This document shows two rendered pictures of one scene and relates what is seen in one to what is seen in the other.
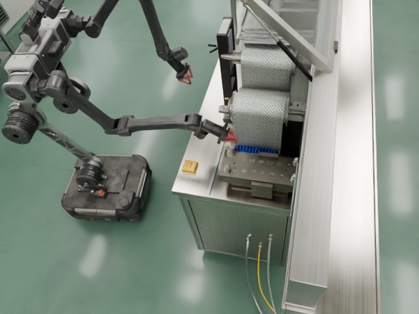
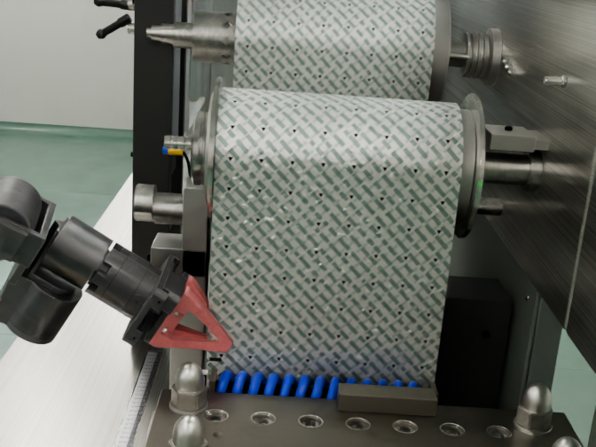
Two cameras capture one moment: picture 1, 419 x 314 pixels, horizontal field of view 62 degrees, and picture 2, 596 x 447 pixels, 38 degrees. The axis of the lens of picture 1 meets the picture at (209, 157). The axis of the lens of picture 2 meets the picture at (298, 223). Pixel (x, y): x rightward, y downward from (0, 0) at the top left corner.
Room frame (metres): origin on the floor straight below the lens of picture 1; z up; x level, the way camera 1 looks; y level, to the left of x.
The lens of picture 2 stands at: (0.34, 0.12, 1.45)
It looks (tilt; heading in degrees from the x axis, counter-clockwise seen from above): 18 degrees down; 335
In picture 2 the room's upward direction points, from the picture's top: 4 degrees clockwise
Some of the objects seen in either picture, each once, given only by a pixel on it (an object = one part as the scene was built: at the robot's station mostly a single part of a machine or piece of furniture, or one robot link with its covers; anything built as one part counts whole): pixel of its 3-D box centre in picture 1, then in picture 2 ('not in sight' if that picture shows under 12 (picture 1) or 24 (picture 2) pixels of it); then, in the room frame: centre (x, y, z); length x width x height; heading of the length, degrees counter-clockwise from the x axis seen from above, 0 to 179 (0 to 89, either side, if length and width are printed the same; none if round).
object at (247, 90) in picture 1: (264, 101); not in sight; (1.23, -0.32, 1.17); 0.26 x 0.12 x 0.12; 67
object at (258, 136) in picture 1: (257, 137); (325, 312); (1.06, -0.25, 1.10); 0.23 x 0.01 x 0.18; 67
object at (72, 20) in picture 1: (77, 23); not in sight; (1.80, 0.56, 1.45); 0.09 x 0.08 x 0.12; 164
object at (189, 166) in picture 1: (189, 166); not in sight; (1.11, 0.11, 0.91); 0.07 x 0.07 x 0.02; 67
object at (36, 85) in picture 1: (40, 87); not in sight; (1.32, 0.69, 1.45); 0.09 x 0.08 x 0.12; 164
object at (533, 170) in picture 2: (297, 111); (502, 168); (1.05, -0.43, 1.25); 0.07 x 0.04 x 0.04; 67
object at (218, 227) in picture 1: (270, 95); not in sight; (2.01, -0.58, 0.43); 2.52 x 0.64 x 0.86; 157
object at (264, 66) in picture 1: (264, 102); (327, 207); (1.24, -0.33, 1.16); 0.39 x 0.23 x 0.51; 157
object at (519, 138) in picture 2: (298, 106); (513, 136); (1.05, -0.44, 1.28); 0.06 x 0.05 x 0.02; 67
